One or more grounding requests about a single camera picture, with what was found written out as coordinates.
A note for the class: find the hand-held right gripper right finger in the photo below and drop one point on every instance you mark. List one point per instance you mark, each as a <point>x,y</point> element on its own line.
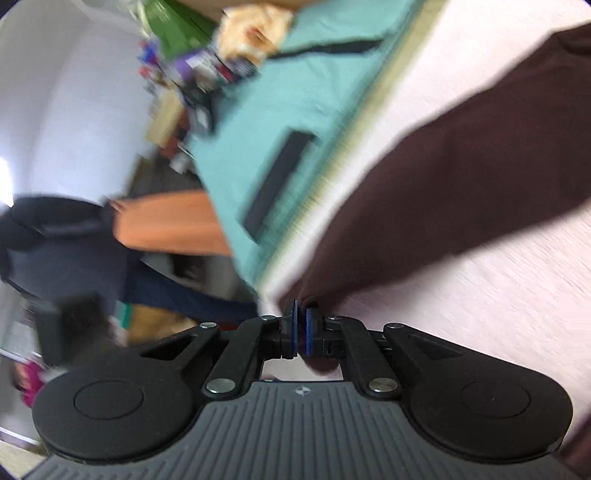
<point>314,330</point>

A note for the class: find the yellow patterned cloth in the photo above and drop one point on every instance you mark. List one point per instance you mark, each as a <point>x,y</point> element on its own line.
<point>254,30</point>

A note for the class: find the pink fleece blanket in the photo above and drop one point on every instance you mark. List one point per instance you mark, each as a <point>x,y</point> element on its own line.
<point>508,300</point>

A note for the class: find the maroon hoodie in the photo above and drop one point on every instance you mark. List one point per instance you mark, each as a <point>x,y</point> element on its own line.
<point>461,175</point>

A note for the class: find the orange cloth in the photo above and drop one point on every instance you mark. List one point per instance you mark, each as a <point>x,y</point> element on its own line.
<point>171,226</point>

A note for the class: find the green bag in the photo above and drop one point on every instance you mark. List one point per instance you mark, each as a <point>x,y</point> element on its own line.
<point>178,23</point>

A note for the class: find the teal cloth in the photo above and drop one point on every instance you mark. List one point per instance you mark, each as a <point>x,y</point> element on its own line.
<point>286,92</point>

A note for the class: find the pink object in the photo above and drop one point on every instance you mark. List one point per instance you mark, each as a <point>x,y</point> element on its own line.
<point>30,383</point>

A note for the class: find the black rectangular patch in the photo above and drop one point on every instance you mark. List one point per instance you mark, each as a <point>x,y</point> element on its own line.
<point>279,180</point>

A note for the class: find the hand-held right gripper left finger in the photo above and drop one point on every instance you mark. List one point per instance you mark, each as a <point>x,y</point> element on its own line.
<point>290,330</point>

